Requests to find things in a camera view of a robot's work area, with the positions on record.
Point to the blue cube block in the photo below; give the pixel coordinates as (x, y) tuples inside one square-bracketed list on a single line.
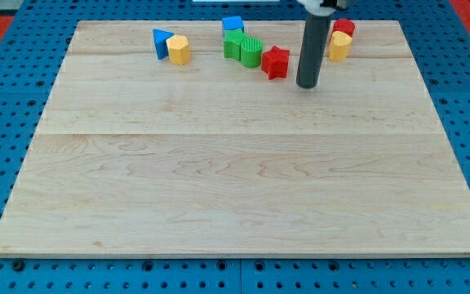
[(232, 23)]

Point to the red star block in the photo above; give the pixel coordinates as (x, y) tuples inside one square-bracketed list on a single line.
[(275, 62)]

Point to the blue triangle block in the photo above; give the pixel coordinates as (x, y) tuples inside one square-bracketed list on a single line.
[(159, 39)]

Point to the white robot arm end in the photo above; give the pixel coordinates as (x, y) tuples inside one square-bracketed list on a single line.
[(324, 7)]

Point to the light wooden board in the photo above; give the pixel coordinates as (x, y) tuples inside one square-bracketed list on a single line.
[(137, 158)]

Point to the red cylinder block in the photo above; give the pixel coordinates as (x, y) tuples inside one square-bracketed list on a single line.
[(344, 25)]

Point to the green cylinder block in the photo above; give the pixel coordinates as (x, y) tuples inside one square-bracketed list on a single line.
[(251, 52)]

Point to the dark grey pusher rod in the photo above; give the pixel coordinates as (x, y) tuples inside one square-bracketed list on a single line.
[(316, 29)]

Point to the yellow hexagon block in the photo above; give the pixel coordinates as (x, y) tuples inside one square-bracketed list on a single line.
[(179, 50)]

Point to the green star block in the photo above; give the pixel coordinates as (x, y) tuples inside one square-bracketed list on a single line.
[(232, 43)]

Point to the yellow heart block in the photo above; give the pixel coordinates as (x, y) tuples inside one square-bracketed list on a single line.
[(340, 45)]

